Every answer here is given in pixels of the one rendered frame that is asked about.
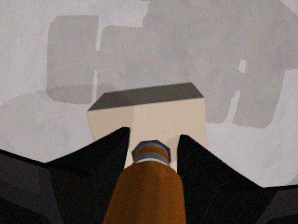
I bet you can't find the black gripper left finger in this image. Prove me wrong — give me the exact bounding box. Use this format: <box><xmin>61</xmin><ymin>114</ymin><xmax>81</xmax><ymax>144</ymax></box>
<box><xmin>0</xmin><ymin>128</ymin><xmax>130</xmax><ymax>224</ymax></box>

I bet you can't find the beige rectangular block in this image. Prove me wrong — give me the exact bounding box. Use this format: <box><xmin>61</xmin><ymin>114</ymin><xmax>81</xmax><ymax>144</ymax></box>
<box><xmin>86</xmin><ymin>83</ymin><xmax>206</xmax><ymax>172</ymax></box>

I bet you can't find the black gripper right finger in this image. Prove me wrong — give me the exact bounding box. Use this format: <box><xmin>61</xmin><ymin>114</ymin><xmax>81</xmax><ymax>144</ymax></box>
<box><xmin>177</xmin><ymin>133</ymin><xmax>298</xmax><ymax>224</ymax></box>

